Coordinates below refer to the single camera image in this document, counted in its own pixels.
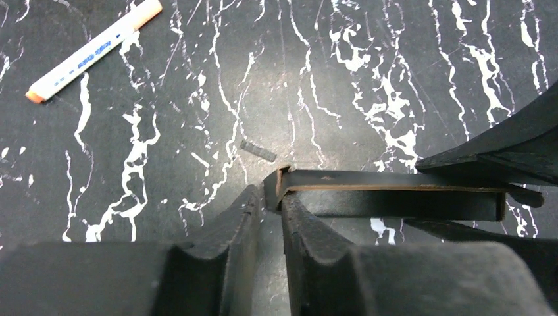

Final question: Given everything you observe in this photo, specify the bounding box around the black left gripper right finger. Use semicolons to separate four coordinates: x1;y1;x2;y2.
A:
282;194;554;315

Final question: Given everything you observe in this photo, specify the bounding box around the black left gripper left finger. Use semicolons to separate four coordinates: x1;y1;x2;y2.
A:
1;185;260;315

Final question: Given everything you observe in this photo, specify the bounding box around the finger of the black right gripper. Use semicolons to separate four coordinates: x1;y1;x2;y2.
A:
415;84;557;186
404;219;557;310

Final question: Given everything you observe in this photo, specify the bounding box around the small grey staple strip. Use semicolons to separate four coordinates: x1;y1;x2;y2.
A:
240;140;277;163

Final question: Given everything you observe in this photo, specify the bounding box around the pink white marker pen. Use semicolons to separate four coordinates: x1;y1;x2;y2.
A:
25;0;163;103

